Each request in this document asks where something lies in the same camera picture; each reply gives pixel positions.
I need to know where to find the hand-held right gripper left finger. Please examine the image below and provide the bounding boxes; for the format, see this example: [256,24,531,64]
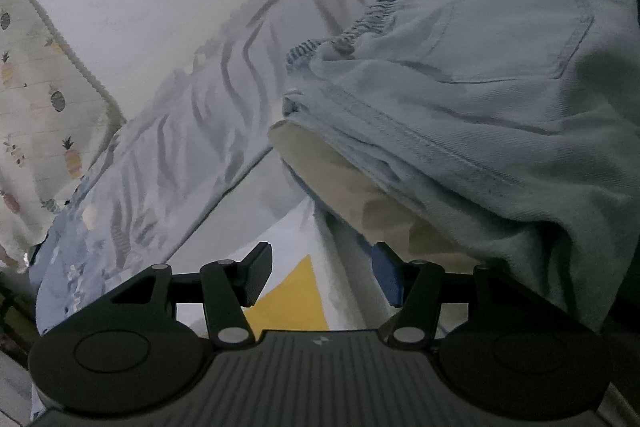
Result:
[110,241,274,350]

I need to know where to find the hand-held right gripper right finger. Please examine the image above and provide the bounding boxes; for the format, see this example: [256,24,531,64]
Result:
[372,241,533,349]

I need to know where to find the pineapple print curtain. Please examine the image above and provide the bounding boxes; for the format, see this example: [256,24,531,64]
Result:
[0,0,127,270]

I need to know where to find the white and yellow plastic bag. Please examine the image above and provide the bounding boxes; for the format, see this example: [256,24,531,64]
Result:
[175,197,383,339]

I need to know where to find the light blue denim shorts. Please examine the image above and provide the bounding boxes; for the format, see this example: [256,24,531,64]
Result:
[282,0,640,333]

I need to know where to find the blue printed quilt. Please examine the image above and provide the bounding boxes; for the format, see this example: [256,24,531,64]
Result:
[29,0,407,338]

